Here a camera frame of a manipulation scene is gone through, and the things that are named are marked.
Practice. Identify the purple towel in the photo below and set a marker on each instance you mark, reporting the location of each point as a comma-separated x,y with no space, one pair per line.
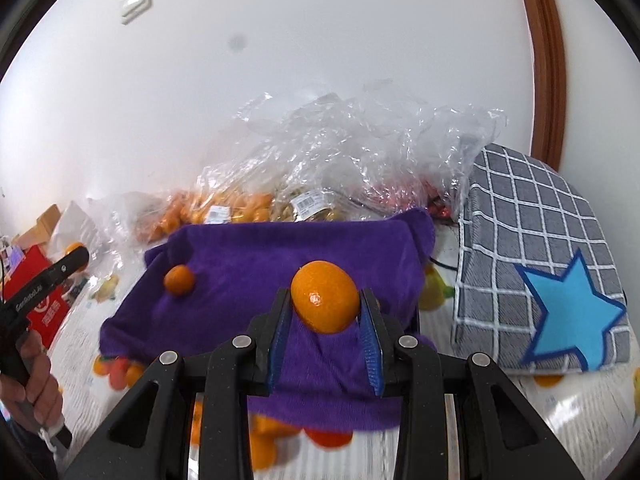
240,265

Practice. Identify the fruit print tablecloth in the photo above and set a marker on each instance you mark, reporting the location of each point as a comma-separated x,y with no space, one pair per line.
575,410

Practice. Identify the person's left hand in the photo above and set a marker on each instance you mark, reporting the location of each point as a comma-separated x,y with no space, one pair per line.
42,400

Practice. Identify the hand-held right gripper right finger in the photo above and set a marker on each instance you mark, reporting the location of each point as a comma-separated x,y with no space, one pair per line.
371,345

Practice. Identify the small orange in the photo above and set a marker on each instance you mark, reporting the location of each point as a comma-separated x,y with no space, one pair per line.
179,280

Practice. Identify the red box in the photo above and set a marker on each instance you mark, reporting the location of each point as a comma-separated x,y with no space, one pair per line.
50,312

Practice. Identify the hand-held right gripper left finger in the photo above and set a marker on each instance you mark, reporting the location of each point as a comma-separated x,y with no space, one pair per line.
280,345

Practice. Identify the white plastic bag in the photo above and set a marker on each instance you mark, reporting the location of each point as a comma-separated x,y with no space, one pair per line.
75,222

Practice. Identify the white light switch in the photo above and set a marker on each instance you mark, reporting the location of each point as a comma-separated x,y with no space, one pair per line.
135,2

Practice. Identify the brown wooden door frame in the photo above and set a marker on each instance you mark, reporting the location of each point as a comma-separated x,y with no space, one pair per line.
542,60

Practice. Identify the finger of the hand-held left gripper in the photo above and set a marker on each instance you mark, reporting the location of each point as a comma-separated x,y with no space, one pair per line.
62,267

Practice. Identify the large orange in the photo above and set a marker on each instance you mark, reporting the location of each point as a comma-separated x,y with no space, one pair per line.
325,297

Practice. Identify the crumpled clear plastic bag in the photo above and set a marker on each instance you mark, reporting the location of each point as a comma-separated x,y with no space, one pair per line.
120,225

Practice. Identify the grey checked cushion blue star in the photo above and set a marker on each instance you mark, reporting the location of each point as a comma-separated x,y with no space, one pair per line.
500,240

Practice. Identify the clear plastic bag of oranges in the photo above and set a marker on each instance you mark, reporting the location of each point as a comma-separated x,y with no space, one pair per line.
240,212

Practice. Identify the clear plastic bag red fruit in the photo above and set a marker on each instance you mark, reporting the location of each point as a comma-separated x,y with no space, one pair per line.
400,195

